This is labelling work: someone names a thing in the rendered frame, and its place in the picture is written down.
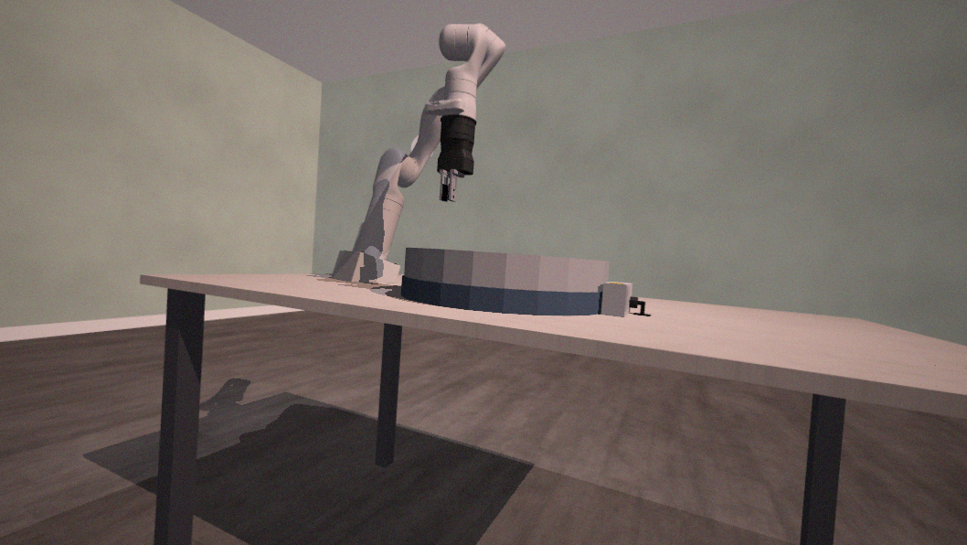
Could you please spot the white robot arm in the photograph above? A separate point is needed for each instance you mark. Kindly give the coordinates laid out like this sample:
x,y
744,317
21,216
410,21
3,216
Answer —
x,y
396,169

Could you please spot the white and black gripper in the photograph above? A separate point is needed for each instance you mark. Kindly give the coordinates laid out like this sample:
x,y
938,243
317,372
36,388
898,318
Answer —
x,y
457,139

